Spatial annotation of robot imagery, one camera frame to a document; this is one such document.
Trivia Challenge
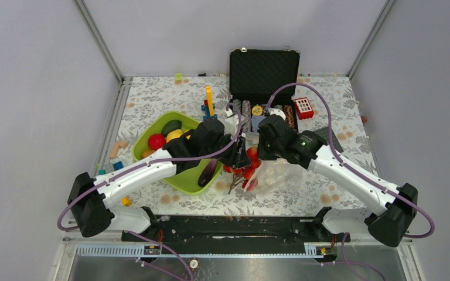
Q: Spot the dark green avocado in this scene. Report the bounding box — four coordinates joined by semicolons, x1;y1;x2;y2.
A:
161;119;182;136

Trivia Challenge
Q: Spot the red apple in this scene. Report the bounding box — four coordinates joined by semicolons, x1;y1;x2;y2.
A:
147;133;166;150

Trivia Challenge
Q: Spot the red toy brick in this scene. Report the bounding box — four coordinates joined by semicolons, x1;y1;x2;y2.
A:
294;97;315;120

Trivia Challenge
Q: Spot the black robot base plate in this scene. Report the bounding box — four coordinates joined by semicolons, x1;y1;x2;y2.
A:
121;207;352;257

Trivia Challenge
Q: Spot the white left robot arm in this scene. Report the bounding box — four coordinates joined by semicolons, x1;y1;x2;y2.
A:
57;116;247;241

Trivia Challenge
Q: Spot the purple eggplant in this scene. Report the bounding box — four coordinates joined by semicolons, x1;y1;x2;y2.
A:
197;159;217;187

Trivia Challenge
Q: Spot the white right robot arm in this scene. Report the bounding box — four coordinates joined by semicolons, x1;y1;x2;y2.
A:
258;115;418;247

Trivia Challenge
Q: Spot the floral tablecloth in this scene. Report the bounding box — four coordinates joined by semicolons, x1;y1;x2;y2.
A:
115;76;377;217

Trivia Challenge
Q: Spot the toy brick car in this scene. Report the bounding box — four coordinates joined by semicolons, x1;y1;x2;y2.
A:
201;85;217;121

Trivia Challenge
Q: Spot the tan wooden block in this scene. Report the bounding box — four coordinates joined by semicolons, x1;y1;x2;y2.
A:
108;140;128;159

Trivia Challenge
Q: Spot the black poker chip case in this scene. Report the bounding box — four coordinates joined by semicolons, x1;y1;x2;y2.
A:
229;48;300;132

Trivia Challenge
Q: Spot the small yellow toy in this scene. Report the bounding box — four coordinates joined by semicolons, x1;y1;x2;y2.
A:
121;197;132;207

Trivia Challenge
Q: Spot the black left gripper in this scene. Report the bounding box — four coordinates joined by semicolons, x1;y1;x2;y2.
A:
202;130;251;169

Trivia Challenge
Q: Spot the black brick baseplate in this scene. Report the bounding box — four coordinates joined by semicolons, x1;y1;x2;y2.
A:
313;126;344;153

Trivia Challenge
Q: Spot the clear zip top bag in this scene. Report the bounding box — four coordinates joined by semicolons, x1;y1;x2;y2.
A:
244;132;304;194

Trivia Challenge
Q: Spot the yellow lemon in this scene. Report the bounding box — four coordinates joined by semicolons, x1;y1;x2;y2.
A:
166;129;183;143

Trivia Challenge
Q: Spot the brown potato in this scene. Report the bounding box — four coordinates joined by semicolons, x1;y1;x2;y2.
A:
141;149;155;159

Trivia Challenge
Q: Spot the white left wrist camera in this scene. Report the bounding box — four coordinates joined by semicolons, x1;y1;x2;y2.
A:
221;108;240;136

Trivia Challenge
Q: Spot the blue toy block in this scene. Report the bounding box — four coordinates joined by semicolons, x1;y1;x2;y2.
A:
112;161;124;171

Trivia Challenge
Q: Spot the green plastic tray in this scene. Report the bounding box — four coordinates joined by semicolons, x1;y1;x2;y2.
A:
132;111;223;195

